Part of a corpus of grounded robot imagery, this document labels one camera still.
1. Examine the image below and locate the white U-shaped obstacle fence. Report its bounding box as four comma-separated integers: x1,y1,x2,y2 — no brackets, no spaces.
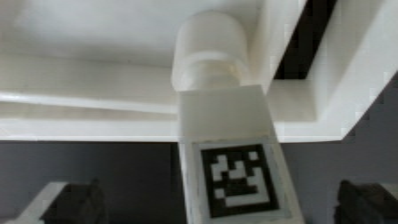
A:
268,0,398,143

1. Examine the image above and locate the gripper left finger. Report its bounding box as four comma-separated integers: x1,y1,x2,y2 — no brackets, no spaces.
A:
10,179,108,224

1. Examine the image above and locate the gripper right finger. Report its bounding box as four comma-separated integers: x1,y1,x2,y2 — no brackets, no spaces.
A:
333,180,398,224

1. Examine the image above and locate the white square table top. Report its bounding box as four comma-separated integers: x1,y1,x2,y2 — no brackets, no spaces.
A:
0,0,308,143

